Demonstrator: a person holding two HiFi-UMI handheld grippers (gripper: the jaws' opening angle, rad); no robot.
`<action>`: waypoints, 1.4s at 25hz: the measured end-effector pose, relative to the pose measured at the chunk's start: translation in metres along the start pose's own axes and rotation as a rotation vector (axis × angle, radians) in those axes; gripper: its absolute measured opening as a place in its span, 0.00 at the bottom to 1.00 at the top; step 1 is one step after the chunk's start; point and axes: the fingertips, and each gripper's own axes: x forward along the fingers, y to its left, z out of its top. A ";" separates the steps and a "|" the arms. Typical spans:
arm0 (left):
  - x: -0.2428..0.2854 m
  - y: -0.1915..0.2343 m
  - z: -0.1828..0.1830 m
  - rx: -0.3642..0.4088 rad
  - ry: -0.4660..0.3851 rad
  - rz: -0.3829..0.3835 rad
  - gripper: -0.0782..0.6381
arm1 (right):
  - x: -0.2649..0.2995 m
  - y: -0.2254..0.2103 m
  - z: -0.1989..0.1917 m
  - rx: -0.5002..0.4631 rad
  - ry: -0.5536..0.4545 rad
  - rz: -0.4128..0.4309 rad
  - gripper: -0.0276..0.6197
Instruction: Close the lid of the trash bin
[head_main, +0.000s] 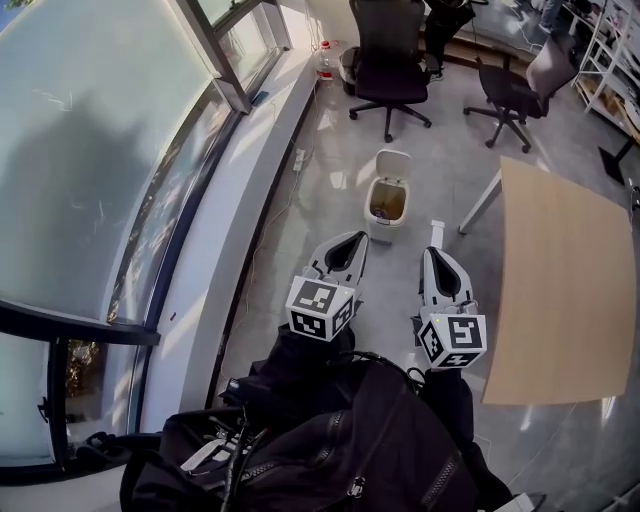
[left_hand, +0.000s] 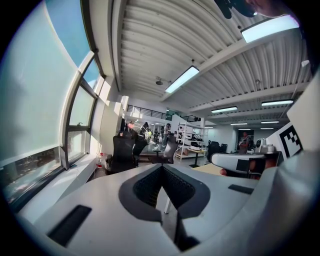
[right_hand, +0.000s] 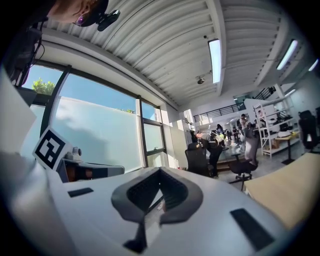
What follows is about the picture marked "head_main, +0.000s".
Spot clear water bottle red cap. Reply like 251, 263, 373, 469
315, 41, 342, 87

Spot grey-back office chair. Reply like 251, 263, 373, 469
463, 37, 580, 154

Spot person's black jacket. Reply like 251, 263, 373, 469
119, 349, 481, 512

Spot white shelf rack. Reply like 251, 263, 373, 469
571, 0, 640, 144

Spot white plastic trash bin lid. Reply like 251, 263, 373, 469
375, 148, 413, 185

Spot white trash bin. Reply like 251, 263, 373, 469
363, 178, 410, 246

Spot black desk base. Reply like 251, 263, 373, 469
598, 133, 640, 187

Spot white floor cable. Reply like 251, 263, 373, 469
202, 82, 321, 416

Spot person's right forearm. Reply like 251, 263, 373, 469
417, 367, 516, 509

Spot black high-back office chair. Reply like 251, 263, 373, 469
348, 0, 434, 144

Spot black-framed frosted window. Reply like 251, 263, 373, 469
0, 0, 294, 486

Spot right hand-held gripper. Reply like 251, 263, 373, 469
411, 246, 488, 372

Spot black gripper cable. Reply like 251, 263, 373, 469
339, 349, 426, 396

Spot wooden table white legs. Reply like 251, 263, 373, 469
458, 155, 636, 407

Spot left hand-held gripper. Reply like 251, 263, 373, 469
284, 230, 370, 344

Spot grey bag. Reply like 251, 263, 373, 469
338, 46, 362, 96

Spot person's left forearm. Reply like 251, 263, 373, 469
249, 322, 357, 406

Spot low wooden platform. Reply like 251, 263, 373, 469
418, 29, 539, 69

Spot black backpack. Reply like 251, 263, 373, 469
74, 432, 166, 476

